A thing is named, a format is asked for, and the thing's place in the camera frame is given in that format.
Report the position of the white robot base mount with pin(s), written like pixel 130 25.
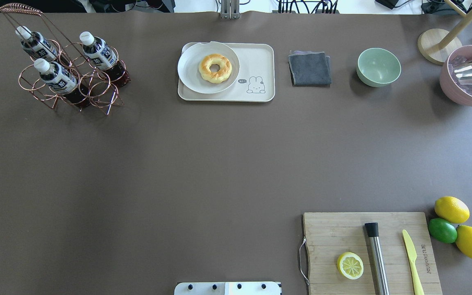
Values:
pixel 229 288

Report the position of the steel muddler black tip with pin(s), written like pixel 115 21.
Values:
pixel 381 280

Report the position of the bamboo cutting board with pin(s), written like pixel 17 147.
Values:
pixel 328 235

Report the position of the tea bottle white cap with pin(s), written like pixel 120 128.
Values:
pixel 62 82

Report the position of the cream rabbit tray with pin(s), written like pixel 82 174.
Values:
pixel 255 81

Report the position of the tea bottle rack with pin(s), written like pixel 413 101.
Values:
pixel 38 47
pixel 104 58

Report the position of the copper wire bottle rack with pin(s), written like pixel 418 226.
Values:
pixel 102 93

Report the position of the grey folded cloth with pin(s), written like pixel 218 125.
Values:
pixel 310 68

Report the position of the tea bottle rack right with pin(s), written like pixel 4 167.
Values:
pixel 104 58

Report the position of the green lime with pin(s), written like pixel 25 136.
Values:
pixel 442 230

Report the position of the pink bowl with ice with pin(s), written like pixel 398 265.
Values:
pixel 458 93

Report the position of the mint green bowl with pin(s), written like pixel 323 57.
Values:
pixel 378 67

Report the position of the tea bottle rack back left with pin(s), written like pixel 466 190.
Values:
pixel 38 47

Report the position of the aluminium frame post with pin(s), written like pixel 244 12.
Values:
pixel 230 9

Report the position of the whole lemon upper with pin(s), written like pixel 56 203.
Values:
pixel 452 209

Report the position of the wooden stand with base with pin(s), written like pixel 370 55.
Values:
pixel 437 44

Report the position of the yellow plastic knife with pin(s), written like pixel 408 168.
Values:
pixel 412 256

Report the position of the half lemon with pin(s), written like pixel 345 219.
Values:
pixel 350 265

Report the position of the white round plate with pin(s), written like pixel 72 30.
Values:
pixel 190 59

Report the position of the glazed ring donut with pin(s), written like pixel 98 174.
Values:
pixel 215 68

